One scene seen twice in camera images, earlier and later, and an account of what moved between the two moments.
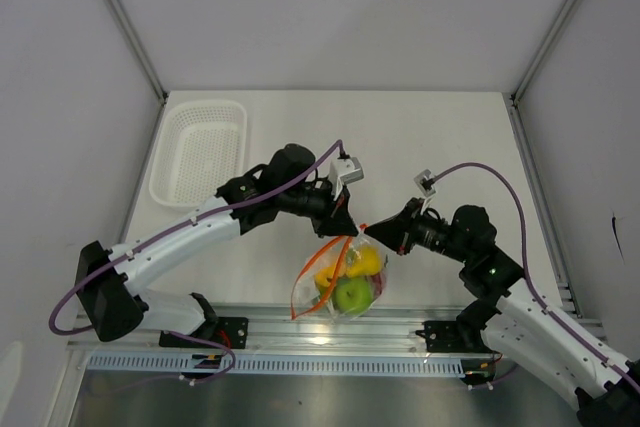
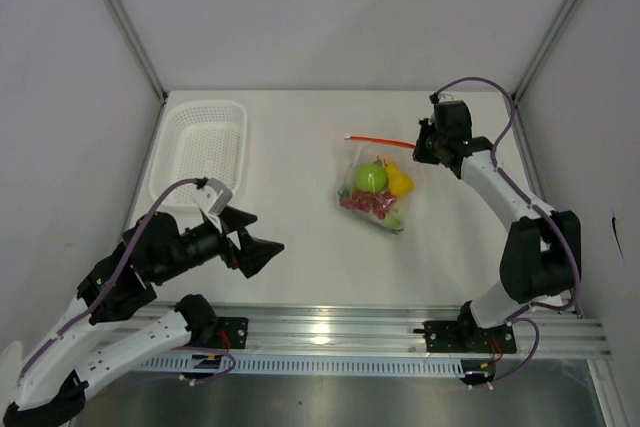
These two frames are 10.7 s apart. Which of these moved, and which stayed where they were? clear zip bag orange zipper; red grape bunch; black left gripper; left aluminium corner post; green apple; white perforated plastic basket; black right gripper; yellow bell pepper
Moved: green apple; yellow bell pepper; black left gripper; black right gripper; red grape bunch; clear zip bag orange zipper
Stayed: left aluminium corner post; white perforated plastic basket
